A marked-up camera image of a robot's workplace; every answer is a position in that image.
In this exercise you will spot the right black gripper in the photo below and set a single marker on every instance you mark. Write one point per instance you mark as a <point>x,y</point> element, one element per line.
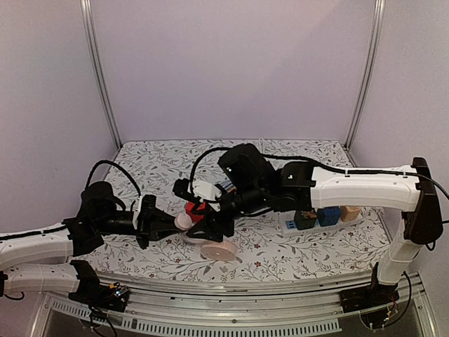
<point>224,216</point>

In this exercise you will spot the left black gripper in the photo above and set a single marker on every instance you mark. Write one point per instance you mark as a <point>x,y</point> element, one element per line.
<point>148,225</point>

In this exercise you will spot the red cube socket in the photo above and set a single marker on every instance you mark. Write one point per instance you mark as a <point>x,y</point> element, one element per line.
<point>195,211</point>

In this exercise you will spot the pink round power strip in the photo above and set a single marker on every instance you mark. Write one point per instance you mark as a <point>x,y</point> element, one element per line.
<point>221,251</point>

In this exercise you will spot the dark green cube socket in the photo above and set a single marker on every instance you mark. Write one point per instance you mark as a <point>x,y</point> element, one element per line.
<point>305,220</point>

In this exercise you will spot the blue cube socket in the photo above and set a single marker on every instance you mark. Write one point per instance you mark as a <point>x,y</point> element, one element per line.
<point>328,216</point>

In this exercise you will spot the beige cube socket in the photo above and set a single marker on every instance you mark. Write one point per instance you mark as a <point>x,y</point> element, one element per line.
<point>349,213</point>

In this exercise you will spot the light blue power strip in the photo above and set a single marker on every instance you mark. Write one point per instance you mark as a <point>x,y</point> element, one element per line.
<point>226,184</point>

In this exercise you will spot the white multicolour power strip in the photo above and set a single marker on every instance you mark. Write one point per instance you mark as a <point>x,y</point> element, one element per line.
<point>288,227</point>

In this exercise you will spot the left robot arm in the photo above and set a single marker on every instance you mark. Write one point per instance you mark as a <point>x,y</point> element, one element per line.
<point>50,258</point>

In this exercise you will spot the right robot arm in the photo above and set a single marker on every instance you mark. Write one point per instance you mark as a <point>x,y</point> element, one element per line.
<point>303,184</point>

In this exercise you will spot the floral table mat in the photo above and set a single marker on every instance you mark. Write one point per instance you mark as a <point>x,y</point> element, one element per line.
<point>263,253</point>

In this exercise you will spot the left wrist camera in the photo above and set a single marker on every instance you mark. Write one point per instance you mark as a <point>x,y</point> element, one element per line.
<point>136,211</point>

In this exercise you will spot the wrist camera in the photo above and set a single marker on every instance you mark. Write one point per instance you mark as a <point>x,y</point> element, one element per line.
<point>136,211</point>
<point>196,191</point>

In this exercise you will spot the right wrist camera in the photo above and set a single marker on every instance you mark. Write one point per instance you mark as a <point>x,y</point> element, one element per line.
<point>196,191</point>

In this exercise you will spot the front aluminium rail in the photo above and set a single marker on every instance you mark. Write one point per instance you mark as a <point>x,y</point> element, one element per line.
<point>308,307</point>

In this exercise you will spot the right aluminium frame post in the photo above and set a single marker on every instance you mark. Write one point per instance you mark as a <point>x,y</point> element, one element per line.
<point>373,45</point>

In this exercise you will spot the aluminium frame post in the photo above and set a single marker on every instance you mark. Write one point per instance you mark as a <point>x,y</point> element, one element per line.
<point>99,75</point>
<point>373,45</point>

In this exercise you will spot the left aluminium frame post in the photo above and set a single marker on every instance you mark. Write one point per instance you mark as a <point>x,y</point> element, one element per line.
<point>99,75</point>

